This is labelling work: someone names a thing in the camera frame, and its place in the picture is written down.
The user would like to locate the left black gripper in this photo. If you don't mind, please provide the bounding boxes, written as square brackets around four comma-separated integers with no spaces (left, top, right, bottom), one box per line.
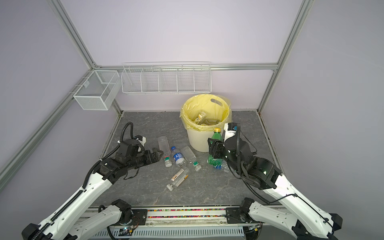
[126,147,164,171]

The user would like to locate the green bottle yellow cap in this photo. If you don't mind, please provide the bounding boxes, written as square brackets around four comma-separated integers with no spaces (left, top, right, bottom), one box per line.
[207,128,223,170]

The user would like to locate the clear bottle yellow white label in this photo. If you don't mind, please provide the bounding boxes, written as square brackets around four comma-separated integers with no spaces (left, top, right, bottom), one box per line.
[166,167,191,191]

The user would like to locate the clear bottle purple label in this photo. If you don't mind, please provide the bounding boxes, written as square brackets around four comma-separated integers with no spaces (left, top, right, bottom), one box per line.
[204,119,222,126]

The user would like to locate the clear bottle green white label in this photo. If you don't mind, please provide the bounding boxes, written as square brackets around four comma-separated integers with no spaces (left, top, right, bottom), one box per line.
[194,111,207,125]

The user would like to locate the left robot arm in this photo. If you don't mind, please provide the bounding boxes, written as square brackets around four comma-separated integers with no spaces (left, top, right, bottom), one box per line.
[22,122,164,240]

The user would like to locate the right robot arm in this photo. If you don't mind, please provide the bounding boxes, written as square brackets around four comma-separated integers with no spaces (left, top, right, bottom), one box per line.
[208,137,343,240]

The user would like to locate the yellow plastic bin liner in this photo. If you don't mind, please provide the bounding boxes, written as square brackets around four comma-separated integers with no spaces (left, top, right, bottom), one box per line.
[180,94,232,132]

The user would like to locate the white plastic waste bin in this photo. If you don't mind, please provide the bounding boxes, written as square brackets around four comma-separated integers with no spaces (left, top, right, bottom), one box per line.
[186,93,231,153]

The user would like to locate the clear bottle red green label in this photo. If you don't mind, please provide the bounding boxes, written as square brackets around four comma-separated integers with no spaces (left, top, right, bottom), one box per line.
[158,136,172,168]

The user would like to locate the clear bottle green neck label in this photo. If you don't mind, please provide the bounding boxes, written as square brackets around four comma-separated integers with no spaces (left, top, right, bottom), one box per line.
[182,146,202,172]

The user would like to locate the clear bottle blue label cap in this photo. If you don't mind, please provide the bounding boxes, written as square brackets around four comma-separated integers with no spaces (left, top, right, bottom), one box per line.
[171,146,187,167]

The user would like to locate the small white mesh basket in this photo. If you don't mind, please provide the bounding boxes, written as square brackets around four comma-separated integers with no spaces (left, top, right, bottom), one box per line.
[74,70,122,111]

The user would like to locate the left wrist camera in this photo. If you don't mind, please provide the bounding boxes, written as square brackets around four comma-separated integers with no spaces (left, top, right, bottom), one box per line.
[134,135,147,146]

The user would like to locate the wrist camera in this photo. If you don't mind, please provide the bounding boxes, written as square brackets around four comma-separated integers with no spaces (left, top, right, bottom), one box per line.
[223,122,239,141]
[134,135,147,146]

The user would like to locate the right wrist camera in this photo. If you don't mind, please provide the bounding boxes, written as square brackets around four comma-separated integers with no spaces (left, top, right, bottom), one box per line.
[223,122,239,141]

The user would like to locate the long white wire basket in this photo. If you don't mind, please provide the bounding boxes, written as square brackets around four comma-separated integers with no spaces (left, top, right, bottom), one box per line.
[121,62,212,94]

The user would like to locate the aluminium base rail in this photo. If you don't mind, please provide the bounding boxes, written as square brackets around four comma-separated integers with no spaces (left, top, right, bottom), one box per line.
[71,204,319,240]

